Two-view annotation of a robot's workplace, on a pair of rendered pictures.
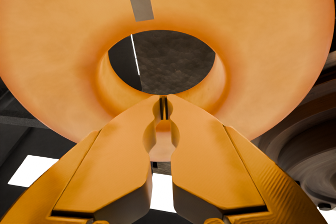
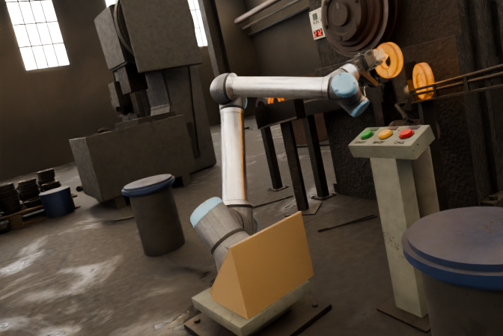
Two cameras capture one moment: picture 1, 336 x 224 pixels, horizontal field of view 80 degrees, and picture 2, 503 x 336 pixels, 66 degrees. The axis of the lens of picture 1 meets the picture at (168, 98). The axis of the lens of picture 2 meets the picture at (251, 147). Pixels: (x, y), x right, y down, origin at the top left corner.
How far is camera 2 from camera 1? 1.82 m
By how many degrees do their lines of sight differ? 84
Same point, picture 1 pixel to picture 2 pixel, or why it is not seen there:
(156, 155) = (384, 46)
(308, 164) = (358, 15)
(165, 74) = not seen: outside the picture
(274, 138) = (371, 10)
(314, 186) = not seen: outside the picture
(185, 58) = (429, 4)
